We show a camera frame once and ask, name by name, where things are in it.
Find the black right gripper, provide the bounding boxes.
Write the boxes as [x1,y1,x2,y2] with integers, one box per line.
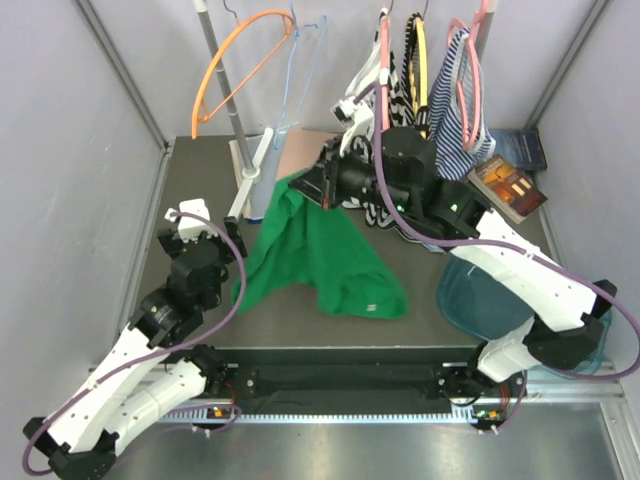
[289,136,413,218]

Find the green tank top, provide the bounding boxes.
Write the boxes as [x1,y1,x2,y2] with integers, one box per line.
[231,176,410,320]

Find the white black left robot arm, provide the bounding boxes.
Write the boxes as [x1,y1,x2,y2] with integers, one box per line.
[22,211,247,479]

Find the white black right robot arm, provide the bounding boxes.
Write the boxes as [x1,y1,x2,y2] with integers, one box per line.
[289,127,616,396]

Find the thin black white striped top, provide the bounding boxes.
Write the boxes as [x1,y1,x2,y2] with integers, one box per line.
[389,89,451,254]

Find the orange plastic hanger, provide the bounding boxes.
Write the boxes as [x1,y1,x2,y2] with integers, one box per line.
[191,9,295,140]

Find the pink hanger left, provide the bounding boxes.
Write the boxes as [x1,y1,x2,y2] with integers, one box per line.
[378,6,391,130]

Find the pink hanger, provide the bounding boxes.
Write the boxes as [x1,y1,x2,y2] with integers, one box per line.
[455,0,491,152]
[378,6,391,130]

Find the wide black white striped top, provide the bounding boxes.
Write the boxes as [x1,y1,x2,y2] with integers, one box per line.
[341,47,416,230]

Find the blue white striped tank top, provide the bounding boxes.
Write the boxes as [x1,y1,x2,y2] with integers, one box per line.
[428,28,496,181]

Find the yellow black hanger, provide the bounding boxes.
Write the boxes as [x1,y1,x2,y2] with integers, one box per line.
[403,12,429,138]

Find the pink hanger right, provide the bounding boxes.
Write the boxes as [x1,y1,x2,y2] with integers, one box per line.
[455,0,491,152]

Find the pink brown notebook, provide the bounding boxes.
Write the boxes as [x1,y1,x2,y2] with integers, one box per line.
[276,128,338,181]

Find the white rack base foot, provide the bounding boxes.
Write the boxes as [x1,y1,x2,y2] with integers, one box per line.
[228,127,274,220]

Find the blue white folder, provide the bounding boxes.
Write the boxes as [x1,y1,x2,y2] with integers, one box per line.
[244,128,282,223]

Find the grey rack pole left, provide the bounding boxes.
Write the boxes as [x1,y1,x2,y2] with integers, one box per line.
[194,0,257,175]

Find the grey rack pole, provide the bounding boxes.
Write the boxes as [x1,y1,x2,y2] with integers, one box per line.
[194,0,257,175]
[475,0,499,62]

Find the orange cover book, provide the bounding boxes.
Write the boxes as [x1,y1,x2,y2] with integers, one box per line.
[467,155,548,224]

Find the teal transparent plastic basket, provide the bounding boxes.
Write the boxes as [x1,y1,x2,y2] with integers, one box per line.
[437,256,611,378]

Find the dark blue book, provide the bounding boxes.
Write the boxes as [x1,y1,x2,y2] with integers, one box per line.
[490,128,548,171]

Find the grey rack pole right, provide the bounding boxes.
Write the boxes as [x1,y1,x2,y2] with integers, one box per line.
[475,0,499,62]

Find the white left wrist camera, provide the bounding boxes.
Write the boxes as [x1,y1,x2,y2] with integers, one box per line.
[164,198,217,243]

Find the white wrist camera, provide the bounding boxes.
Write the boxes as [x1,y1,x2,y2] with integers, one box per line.
[164,198,217,243]
[332,97,374,148]

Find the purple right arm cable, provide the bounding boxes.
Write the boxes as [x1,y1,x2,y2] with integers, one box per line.
[352,82,640,384]

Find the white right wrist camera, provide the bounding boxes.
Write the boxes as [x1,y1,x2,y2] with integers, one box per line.
[332,97,374,148]

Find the light blue wire hanger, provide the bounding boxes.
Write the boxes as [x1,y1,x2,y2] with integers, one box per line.
[273,15,328,151]

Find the grey slotted cable duct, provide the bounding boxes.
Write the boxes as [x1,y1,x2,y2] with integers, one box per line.
[158,405,478,425]

